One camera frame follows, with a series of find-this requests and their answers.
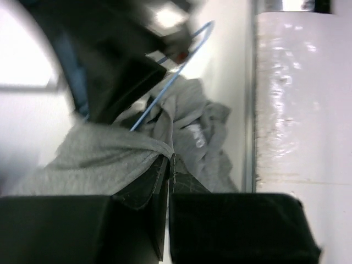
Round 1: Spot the light blue wire hanger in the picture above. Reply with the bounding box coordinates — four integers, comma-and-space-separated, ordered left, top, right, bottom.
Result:
130, 20, 215, 131

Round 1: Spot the white front cover panel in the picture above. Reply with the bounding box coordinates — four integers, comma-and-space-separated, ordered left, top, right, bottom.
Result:
256, 13, 351, 263

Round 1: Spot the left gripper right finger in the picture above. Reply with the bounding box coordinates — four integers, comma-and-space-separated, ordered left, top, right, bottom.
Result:
169, 155, 321, 263

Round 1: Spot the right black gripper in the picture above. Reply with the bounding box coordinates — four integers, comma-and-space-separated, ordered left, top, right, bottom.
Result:
24, 1, 195, 124

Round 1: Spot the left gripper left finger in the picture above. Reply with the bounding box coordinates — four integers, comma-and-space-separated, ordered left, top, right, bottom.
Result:
1, 156, 168, 263

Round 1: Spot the grey t shirt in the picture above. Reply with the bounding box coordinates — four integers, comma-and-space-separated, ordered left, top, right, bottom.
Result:
8, 77, 236, 195

